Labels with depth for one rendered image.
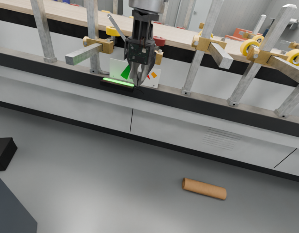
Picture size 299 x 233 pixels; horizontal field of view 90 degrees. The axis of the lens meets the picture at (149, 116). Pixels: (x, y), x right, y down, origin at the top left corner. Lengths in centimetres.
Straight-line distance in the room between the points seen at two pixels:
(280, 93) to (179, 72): 62
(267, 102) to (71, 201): 138
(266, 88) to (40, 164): 159
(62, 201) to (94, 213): 22
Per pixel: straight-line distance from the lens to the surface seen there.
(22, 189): 130
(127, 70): 79
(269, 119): 97
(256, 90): 114
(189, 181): 121
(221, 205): 134
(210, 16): 73
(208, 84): 104
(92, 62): 87
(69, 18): 113
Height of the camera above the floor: 105
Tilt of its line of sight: 37 degrees down
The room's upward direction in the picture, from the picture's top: 12 degrees clockwise
